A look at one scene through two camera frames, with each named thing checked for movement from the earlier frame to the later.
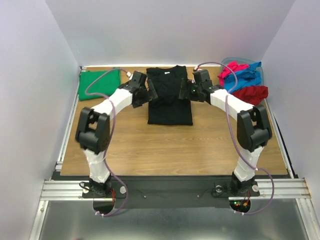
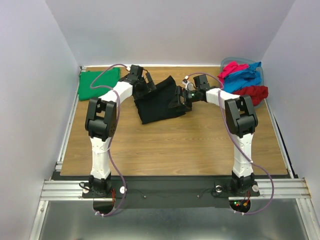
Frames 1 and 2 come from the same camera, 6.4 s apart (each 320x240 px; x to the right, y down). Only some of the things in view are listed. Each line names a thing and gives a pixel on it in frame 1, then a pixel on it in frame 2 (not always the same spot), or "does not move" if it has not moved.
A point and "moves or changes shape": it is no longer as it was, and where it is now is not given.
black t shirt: (168, 109) moves or changes shape
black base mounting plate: (171, 191) does not move
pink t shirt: (234, 66) does not move
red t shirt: (253, 95) does not move
